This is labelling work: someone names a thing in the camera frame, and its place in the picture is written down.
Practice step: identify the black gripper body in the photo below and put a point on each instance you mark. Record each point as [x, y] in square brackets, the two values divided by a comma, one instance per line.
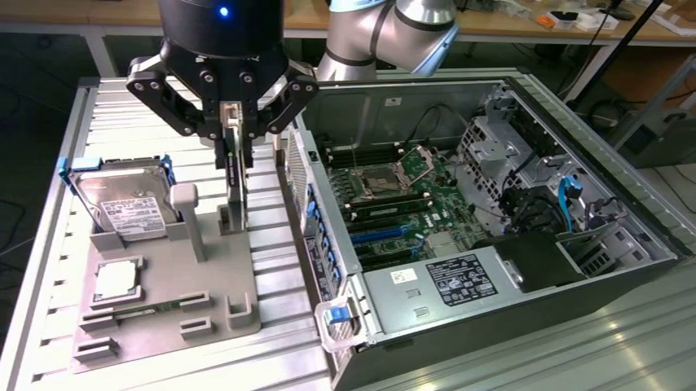
[223, 36]

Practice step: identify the graphics card with black fan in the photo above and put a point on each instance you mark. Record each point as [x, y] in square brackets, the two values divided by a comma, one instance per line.
[235, 195]

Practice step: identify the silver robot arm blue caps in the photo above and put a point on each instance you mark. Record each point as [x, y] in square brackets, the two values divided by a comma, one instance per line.
[370, 36]

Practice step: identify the thin metal locking lever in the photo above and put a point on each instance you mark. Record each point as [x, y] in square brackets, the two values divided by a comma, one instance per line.
[356, 155]

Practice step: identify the CPU socket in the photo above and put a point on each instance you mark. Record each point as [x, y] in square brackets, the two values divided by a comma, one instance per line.
[378, 181]

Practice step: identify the hard disk in blue carrier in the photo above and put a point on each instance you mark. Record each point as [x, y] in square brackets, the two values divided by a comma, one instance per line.
[119, 203]

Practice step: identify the metal socket cover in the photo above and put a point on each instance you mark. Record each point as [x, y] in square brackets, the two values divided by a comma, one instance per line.
[418, 161]

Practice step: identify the wooden desk white legs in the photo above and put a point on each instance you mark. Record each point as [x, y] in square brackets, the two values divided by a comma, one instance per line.
[54, 10]

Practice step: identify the installed black RAM stick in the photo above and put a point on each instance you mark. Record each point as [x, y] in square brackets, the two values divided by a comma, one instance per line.
[389, 205]

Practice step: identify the blue expansion slot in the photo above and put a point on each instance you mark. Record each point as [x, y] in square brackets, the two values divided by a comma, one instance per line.
[378, 235]

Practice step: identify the green motherboard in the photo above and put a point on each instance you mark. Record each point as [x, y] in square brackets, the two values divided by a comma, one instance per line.
[446, 203]

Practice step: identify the metal disk bay cage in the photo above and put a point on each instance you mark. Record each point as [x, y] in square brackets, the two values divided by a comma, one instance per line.
[489, 150]

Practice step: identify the grey parts rack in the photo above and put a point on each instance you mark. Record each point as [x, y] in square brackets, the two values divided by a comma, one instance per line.
[163, 277]

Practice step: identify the silver chipset heat sink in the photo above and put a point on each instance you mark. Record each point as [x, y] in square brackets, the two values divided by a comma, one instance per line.
[441, 244]

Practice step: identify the silver CPU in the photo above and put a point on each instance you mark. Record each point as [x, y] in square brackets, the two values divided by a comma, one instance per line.
[115, 281]

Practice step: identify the green RAM stick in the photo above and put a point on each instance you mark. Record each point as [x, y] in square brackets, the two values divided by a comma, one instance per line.
[145, 310]

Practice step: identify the grey power supply with labels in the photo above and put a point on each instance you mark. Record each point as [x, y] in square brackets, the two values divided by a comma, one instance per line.
[402, 301]

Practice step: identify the blue case latch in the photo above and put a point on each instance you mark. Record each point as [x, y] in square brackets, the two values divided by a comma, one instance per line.
[337, 315]

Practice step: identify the black orange tray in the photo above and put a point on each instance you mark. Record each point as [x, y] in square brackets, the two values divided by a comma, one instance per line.
[560, 17]

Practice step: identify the black plastic cover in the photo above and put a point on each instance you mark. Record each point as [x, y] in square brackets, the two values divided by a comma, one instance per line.
[533, 260]

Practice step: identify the white box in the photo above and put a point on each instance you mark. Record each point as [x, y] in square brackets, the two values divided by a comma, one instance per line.
[595, 22]

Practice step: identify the black tripod pole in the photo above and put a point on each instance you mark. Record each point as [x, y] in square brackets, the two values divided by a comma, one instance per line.
[624, 40]

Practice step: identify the grey floor cabinet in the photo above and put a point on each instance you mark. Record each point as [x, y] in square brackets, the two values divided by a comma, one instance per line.
[663, 138]

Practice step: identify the open PC case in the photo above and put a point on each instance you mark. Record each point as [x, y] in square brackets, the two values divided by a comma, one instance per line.
[544, 326]

